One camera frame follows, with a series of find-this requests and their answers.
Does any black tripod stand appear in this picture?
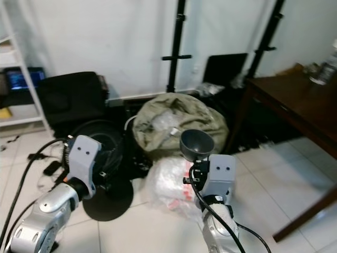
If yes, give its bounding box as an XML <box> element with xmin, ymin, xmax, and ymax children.
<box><xmin>246</xmin><ymin>0</ymin><xmax>286</xmax><ymax>80</ymax></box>
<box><xmin>162</xmin><ymin>0</ymin><xmax>193</xmax><ymax>94</ymax></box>

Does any black power adapter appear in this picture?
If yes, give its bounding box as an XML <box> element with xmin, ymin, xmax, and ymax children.
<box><xmin>43</xmin><ymin>161</ymin><xmax>63</xmax><ymax>177</ymax></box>

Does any white shelf rack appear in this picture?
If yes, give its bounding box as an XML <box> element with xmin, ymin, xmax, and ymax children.
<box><xmin>0</xmin><ymin>0</ymin><xmax>52</xmax><ymax>133</ymax></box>

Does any dark wooden table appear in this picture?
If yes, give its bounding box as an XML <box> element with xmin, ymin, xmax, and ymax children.
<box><xmin>225</xmin><ymin>64</ymin><xmax>337</xmax><ymax>243</ymax></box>

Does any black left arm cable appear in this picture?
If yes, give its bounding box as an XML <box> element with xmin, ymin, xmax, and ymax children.
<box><xmin>0</xmin><ymin>138</ymin><xmax>73</xmax><ymax>248</ymax></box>

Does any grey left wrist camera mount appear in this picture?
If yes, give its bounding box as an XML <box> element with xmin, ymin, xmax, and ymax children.
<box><xmin>67</xmin><ymin>135</ymin><xmax>102</xmax><ymax>183</ymax></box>

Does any brown cardboard box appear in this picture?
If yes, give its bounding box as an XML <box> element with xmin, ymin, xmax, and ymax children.
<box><xmin>289</xmin><ymin>62</ymin><xmax>310</xmax><ymax>76</ymax></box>

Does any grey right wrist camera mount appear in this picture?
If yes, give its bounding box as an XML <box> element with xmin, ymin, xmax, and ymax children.
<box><xmin>201</xmin><ymin>153</ymin><xmax>236</xmax><ymax>199</ymax></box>

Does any black chair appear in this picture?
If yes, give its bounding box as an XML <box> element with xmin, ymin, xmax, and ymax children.
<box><xmin>202</xmin><ymin>52</ymin><xmax>249</xmax><ymax>88</ymax></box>

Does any olive green sack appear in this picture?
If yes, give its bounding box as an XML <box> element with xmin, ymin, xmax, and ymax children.
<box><xmin>132</xmin><ymin>92</ymin><xmax>230</xmax><ymax>160</ymax></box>

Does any red-printed clear plastic bag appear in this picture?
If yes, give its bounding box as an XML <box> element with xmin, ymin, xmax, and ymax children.
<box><xmin>146</xmin><ymin>155</ymin><xmax>207</xmax><ymax>212</ymax></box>

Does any black floor fan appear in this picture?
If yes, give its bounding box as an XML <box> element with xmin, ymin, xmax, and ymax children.
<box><xmin>78</xmin><ymin>120</ymin><xmax>135</xmax><ymax>222</ymax></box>

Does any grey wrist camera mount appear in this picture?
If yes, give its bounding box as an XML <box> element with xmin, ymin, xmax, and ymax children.
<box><xmin>201</xmin><ymin>153</ymin><xmax>236</xmax><ymax>199</ymax></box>
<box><xmin>67</xmin><ymin>135</ymin><xmax>102</xmax><ymax>183</ymax></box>

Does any black laptop blue screen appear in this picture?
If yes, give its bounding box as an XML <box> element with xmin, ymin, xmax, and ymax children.
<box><xmin>5</xmin><ymin>66</ymin><xmax>47</xmax><ymax>92</ymax></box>

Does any black soft bag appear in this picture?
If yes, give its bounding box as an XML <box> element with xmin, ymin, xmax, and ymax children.
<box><xmin>35</xmin><ymin>72</ymin><xmax>109</xmax><ymax>128</ymax></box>

